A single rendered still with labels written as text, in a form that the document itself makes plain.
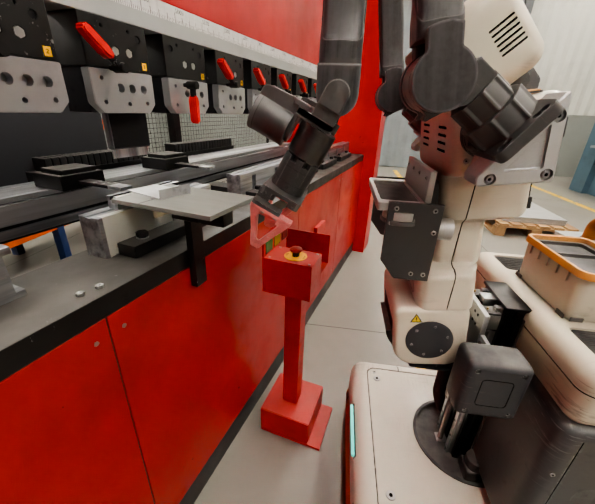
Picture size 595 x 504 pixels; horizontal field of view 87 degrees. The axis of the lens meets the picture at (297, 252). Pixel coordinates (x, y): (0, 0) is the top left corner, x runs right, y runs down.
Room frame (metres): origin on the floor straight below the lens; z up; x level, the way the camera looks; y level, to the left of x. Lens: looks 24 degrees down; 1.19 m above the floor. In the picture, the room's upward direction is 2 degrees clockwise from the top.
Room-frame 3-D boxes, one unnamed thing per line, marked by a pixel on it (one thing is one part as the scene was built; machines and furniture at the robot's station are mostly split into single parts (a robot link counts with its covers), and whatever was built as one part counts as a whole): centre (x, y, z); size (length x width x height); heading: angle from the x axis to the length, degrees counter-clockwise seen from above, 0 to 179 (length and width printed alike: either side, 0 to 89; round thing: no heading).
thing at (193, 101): (0.89, 0.28, 1.20); 0.04 x 0.02 x 0.10; 69
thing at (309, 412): (0.92, -0.03, 0.06); 0.25 x 0.20 x 0.12; 70
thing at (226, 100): (1.11, 0.26, 1.26); 0.15 x 0.09 x 0.17; 159
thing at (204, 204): (0.71, 0.26, 1.00); 0.26 x 0.18 x 0.01; 69
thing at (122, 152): (0.76, 0.40, 1.13); 0.10 x 0.02 x 0.10; 159
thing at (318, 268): (0.93, 0.00, 0.75); 0.20 x 0.16 x 0.18; 160
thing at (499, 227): (3.82, -2.69, 0.07); 1.20 x 0.82 x 0.14; 171
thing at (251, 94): (1.30, 0.19, 1.26); 0.15 x 0.09 x 0.17; 159
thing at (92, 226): (0.82, 0.38, 0.92); 0.39 x 0.06 x 0.10; 159
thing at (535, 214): (3.82, -2.69, 0.17); 1.01 x 0.64 x 0.06; 171
